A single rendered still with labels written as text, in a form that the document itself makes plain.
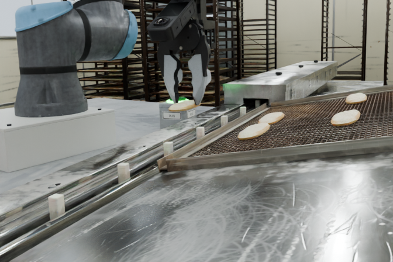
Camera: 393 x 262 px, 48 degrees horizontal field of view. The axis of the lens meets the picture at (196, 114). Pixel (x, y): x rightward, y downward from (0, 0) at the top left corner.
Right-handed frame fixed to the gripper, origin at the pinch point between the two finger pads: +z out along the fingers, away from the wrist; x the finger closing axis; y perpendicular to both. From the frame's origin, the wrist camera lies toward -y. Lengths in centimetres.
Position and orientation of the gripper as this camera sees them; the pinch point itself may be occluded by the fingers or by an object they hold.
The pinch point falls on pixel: (185, 97)
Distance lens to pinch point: 80.3
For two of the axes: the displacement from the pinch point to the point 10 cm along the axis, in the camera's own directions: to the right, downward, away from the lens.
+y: 4.0, -1.6, 9.0
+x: -9.2, -0.3, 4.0
